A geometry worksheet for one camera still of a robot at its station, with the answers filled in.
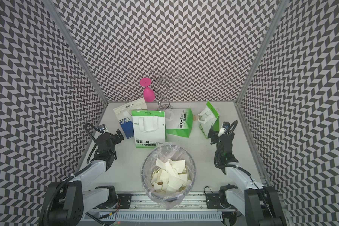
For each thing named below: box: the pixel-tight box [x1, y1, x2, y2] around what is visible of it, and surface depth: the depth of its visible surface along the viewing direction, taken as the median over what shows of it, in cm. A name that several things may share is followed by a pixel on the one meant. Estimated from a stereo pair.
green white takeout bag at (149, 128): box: [131, 109, 166, 149], surface depth 83 cm
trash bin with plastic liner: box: [140, 142, 197, 210], surface depth 64 cm
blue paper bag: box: [113, 97, 148, 139], surface depth 85 cm
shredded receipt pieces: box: [150, 158, 192, 194], surface depth 68 cm
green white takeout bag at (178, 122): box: [164, 108, 194, 142], surface depth 98 cm
